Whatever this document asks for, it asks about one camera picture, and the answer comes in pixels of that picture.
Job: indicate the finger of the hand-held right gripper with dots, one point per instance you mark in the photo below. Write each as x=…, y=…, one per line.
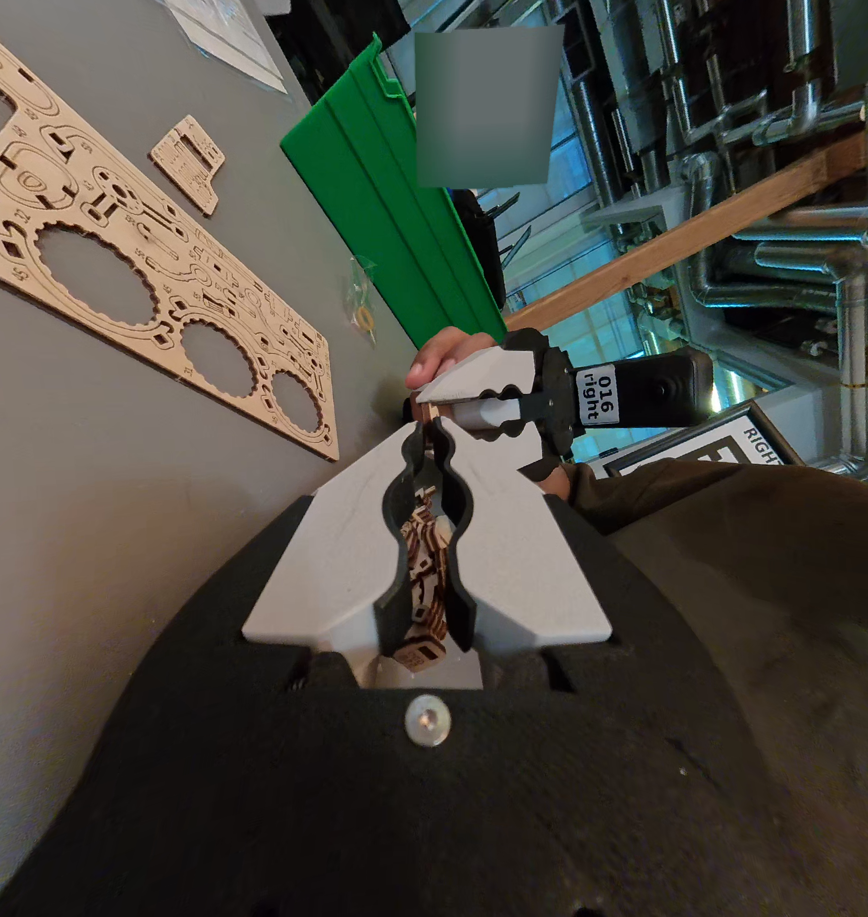
x=484, y=372
x=491, y=419

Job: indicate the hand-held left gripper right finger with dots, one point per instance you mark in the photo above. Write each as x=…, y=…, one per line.
x=527, y=573

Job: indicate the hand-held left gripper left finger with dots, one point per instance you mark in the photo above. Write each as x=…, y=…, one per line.
x=319, y=573

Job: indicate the wooden model motorcycle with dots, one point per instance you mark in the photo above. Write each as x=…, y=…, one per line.
x=423, y=551

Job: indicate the person's right forearm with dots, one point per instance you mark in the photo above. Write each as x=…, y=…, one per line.
x=692, y=501

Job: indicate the person's right hand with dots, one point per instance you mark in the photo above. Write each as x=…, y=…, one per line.
x=448, y=355

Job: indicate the black framed sign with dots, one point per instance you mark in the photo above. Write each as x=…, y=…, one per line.
x=656, y=458

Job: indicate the small clear plastic bag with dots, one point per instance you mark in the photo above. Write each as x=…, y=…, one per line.
x=362, y=286

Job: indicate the wooden beam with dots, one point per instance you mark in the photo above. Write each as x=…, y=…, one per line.
x=692, y=229

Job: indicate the green plastic bin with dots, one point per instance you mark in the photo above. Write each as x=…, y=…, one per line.
x=377, y=215

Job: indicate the cluster of metal pipes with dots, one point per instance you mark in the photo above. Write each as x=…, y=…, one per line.
x=856, y=322

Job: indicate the large wooden puzzle sheet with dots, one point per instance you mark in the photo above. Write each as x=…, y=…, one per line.
x=258, y=322

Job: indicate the person's olive shirt torso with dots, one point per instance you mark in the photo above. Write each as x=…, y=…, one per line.
x=799, y=716

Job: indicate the small wooden puzzle sheet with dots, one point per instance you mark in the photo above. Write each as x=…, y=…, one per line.
x=187, y=161

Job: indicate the instruction sheet in plastic sleeve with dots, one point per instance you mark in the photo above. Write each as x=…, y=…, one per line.
x=226, y=36

